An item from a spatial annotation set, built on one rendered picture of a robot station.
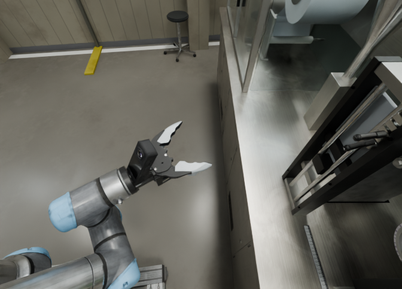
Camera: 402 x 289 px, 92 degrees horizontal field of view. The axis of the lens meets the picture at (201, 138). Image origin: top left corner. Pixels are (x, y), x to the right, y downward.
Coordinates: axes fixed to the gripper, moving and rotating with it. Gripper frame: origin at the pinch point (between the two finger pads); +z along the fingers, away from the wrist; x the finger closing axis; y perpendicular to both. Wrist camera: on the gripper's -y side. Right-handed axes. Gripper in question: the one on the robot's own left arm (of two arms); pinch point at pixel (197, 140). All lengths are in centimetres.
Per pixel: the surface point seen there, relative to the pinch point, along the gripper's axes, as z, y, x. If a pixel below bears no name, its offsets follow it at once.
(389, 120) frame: 26.1, -18.3, 22.3
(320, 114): 62, 21, 7
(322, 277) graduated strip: 17, 27, 50
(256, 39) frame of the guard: 54, 7, -34
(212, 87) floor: 109, 141, -121
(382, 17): 64, -17, 0
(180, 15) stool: 118, 100, -217
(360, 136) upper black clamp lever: 20.7, -16.1, 21.6
